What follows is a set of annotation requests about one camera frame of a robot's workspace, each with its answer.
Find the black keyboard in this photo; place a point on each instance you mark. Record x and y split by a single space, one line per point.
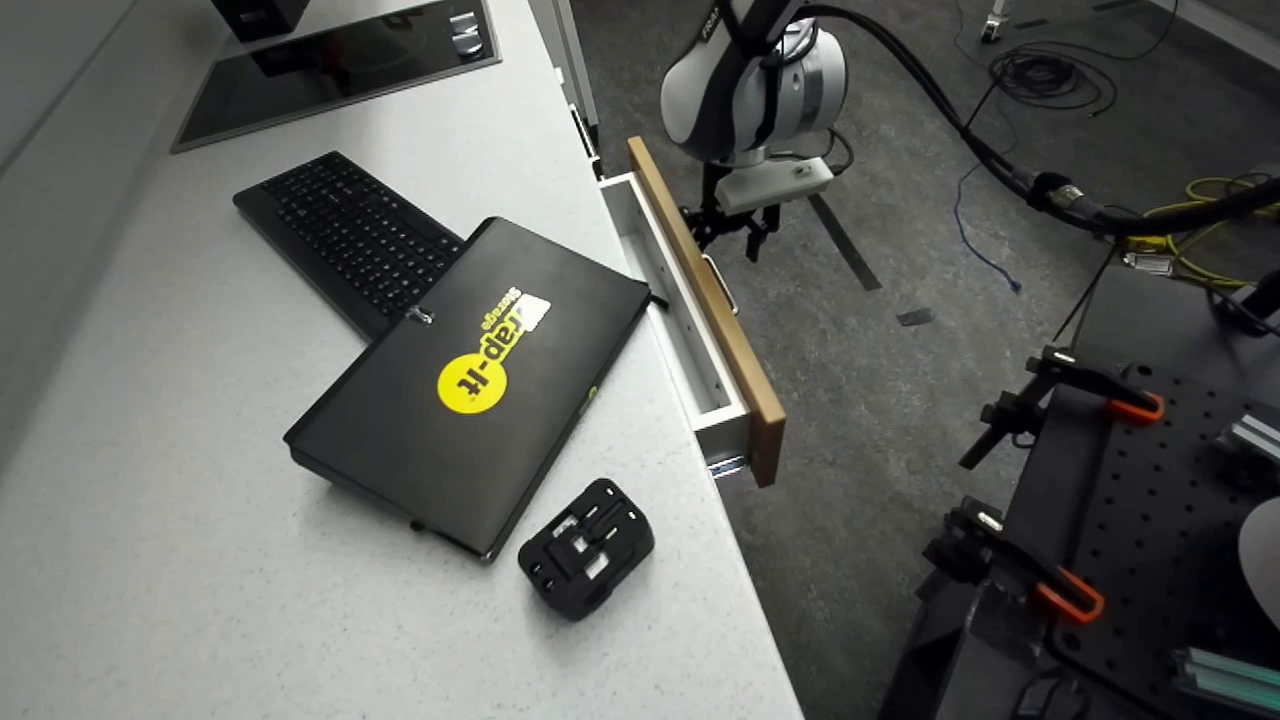
358 243

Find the silver drawer handle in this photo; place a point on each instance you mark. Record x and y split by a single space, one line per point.
716 277

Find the black perforated workbench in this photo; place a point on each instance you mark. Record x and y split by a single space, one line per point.
1154 476

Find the white drawer with wooden front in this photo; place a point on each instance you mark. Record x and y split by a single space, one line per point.
725 389

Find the black laptop with yellow sticker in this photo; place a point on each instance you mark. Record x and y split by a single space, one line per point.
465 401

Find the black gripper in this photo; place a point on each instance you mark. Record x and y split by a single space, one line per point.
751 198

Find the black orange clamp lower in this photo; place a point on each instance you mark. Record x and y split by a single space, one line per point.
973 540

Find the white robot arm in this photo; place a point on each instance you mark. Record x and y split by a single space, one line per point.
752 75

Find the black travel adapter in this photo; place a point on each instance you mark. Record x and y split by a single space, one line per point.
586 551

